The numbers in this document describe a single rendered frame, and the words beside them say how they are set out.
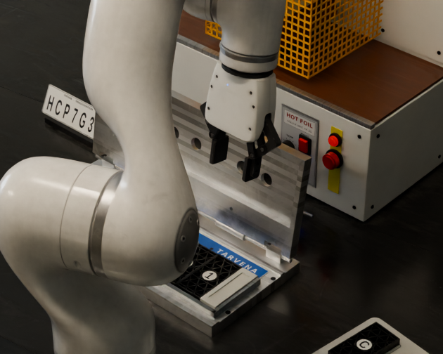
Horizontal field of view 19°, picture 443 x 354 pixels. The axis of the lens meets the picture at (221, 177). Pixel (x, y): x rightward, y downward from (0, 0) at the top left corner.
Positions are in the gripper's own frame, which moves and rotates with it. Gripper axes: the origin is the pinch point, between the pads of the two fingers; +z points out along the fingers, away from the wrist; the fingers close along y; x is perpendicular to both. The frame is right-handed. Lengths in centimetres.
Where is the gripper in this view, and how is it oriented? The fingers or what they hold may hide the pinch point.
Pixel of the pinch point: (235, 160)
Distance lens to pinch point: 197.1
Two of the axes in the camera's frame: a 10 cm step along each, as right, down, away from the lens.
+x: 6.9, -2.7, 6.8
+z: -1.1, 8.8, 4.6
